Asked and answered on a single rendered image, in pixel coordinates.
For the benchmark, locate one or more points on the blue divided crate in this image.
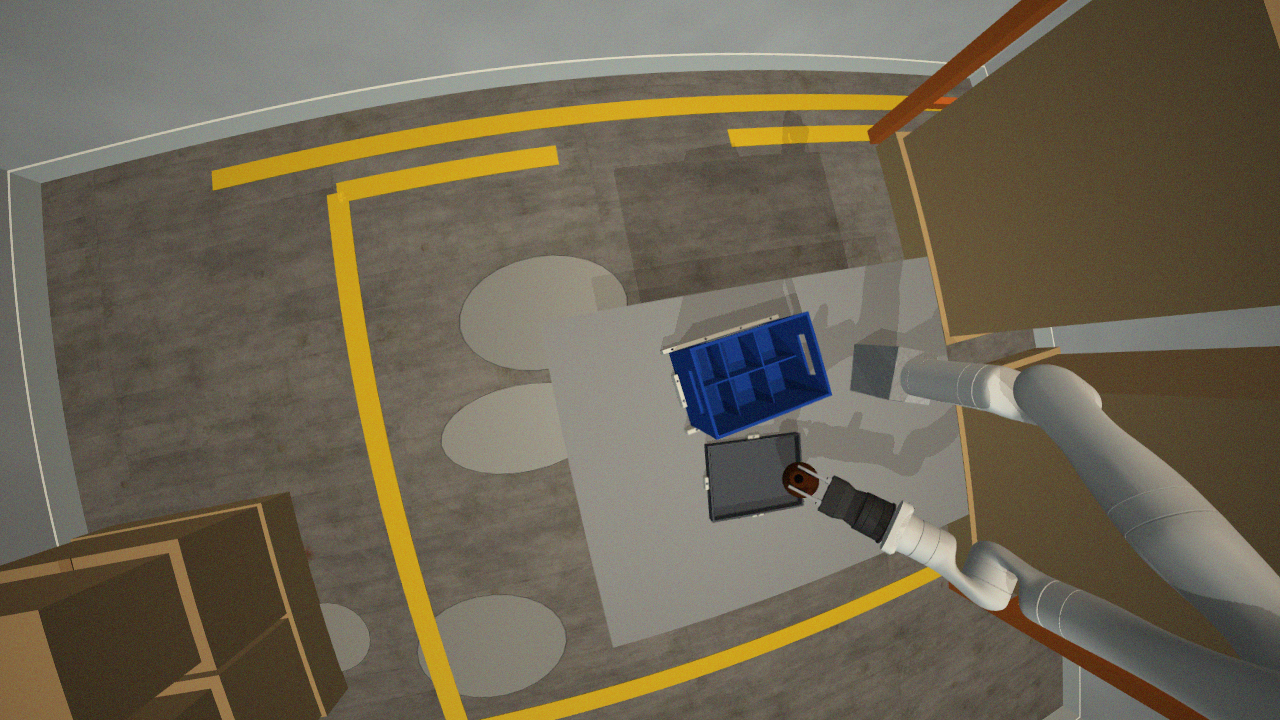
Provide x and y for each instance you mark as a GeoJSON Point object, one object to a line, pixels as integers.
{"type": "Point", "coordinates": [722, 361]}

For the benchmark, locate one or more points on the brown glass bottle with white label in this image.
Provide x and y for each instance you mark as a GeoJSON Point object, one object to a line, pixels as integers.
{"type": "Point", "coordinates": [799, 479]}

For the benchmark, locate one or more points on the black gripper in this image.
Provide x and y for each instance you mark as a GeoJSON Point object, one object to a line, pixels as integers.
{"type": "Point", "coordinates": [870, 515]}

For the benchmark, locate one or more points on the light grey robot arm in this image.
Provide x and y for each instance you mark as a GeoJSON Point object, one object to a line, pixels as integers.
{"type": "Point", "coordinates": [1169, 524]}

